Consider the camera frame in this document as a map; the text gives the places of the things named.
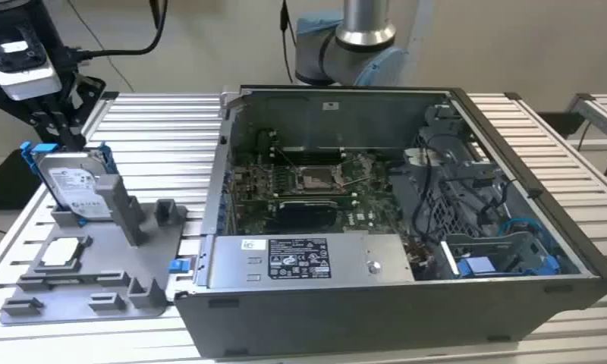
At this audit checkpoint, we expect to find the black stand with base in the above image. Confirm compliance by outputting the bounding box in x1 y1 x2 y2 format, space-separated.
0 130 57 210

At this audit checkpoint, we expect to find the white grey wrist camera box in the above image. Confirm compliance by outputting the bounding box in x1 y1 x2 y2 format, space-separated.
0 29 64 102

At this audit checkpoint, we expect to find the open dark grey PC case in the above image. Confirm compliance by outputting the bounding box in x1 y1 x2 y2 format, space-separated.
173 83 607 359

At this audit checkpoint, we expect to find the CPU socket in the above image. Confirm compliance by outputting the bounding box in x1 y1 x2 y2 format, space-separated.
295 164 343 191

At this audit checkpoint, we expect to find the blue carrier in bay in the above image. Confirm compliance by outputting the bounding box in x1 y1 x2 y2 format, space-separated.
456 257 498 278

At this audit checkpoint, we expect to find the black RAM slot bank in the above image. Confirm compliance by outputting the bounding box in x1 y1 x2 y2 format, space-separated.
269 146 348 162
268 190 359 200

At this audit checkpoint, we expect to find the grey disk bay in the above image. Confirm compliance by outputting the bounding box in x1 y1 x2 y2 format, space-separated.
438 230 559 277

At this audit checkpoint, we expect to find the thick black camera cable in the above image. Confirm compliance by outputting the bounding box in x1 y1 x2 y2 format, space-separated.
72 0 169 58

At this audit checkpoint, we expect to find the silver power supply unit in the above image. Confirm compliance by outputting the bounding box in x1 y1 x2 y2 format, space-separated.
205 234 416 288

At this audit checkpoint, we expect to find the silver CPU chip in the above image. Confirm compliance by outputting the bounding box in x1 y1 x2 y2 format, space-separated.
38 237 90 267

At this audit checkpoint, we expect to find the light blue wire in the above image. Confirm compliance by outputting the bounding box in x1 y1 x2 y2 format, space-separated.
498 217 555 259

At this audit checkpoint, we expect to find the grey parts rack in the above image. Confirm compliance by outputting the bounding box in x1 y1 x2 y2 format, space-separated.
0 174 188 325

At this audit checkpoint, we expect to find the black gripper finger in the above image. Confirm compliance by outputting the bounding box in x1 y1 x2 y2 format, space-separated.
0 86 76 149
62 77 106 149

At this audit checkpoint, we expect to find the long black wire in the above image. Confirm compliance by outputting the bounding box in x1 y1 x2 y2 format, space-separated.
412 132 451 243

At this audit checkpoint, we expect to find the white frame post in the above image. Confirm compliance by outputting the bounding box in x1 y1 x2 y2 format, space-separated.
408 0 436 52

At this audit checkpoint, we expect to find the thin metal locking lever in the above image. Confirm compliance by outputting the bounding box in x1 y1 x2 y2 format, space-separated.
339 174 375 189

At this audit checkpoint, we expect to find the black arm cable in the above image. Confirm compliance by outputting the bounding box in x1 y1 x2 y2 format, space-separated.
279 0 297 83

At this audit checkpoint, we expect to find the thin grey wall cable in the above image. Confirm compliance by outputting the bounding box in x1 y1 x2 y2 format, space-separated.
106 55 133 93

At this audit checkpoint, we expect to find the grey perforated drive cage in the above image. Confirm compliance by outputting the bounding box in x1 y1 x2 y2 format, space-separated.
388 124 512 243

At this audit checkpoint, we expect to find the slatted metal side table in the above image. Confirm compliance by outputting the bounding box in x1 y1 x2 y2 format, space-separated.
566 92 607 152

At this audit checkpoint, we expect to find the black graphics card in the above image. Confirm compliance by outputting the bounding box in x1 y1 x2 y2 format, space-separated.
275 199 341 234

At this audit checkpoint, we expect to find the hard disk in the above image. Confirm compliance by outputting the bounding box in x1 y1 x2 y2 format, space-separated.
18 140 121 221

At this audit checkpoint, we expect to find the short black wire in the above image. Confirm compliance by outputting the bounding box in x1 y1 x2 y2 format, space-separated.
476 177 518 225

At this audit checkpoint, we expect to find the green RAM stick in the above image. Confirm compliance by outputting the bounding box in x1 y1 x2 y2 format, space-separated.
20 275 125 284

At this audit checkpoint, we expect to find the green motherboard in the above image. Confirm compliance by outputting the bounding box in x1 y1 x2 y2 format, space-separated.
229 149 412 236

